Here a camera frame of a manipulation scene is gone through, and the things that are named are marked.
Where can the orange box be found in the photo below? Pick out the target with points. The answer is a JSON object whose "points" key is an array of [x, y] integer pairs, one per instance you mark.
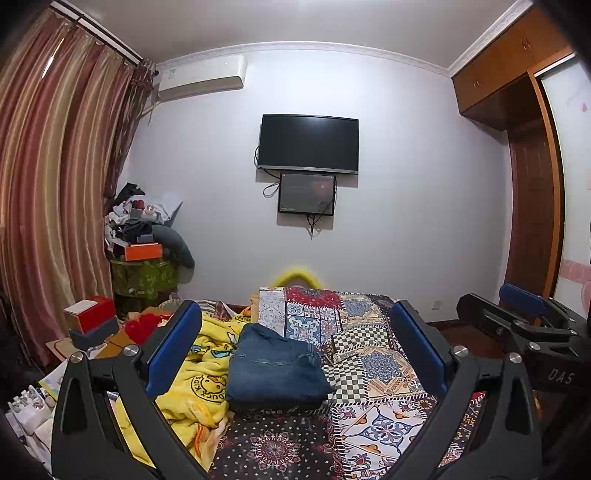
{"points": [[143, 251]]}

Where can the white air conditioner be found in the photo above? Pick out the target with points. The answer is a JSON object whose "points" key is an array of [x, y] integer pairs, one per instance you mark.
{"points": [[201, 77]]}

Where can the black wall television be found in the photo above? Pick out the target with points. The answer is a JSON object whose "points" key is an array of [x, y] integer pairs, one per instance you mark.
{"points": [[308, 144]]}

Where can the small black wall monitor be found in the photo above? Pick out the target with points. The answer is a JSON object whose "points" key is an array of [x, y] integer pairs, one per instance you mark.
{"points": [[306, 193]]}

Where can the white sliding wardrobe door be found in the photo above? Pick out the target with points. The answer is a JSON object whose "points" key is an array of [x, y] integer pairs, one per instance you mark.
{"points": [[572, 184]]}

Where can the red plush toy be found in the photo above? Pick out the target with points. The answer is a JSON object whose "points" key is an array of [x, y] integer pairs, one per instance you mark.
{"points": [[138, 328]]}

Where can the green patterned cloth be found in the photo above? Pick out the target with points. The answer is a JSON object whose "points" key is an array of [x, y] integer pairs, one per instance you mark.
{"points": [[143, 277]]}

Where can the dark grey box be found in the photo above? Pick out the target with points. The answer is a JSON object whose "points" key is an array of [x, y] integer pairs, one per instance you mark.
{"points": [[94, 334]]}

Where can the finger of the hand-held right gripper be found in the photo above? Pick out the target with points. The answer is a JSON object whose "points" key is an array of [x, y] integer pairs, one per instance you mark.
{"points": [[489, 318], [521, 299]]}

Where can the blue denim jeans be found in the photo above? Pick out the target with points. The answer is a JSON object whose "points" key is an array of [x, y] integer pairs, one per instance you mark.
{"points": [[272, 369]]}

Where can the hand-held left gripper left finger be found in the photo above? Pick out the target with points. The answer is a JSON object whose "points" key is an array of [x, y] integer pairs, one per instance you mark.
{"points": [[173, 350]]}

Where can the patchwork printed blanket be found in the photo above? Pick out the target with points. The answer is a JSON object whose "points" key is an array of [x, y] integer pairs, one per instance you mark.
{"points": [[369, 369]]}

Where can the dark floral bedsheet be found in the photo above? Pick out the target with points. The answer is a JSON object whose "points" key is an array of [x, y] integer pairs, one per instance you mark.
{"points": [[272, 447]]}

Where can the yellow cartoon blanket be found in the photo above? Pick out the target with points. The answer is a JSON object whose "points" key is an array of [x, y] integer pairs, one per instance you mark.
{"points": [[207, 369]]}

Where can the grey neck pillow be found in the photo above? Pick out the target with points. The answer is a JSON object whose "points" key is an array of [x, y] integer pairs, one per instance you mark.
{"points": [[175, 244]]}

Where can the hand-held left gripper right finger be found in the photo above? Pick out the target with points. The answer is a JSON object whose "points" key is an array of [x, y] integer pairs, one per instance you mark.
{"points": [[418, 350]]}

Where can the brown wooden overhead cabinet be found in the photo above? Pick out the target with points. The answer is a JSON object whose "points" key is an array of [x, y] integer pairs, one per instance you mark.
{"points": [[503, 69]]}

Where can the striped brown curtain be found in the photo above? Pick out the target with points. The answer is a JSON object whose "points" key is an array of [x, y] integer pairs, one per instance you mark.
{"points": [[60, 184]]}

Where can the red box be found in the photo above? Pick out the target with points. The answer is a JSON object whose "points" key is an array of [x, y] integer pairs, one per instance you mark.
{"points": [[97, 310]]}

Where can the pile of clothes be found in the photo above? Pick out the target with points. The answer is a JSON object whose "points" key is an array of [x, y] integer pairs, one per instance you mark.
{"points": [[134, 212]]}

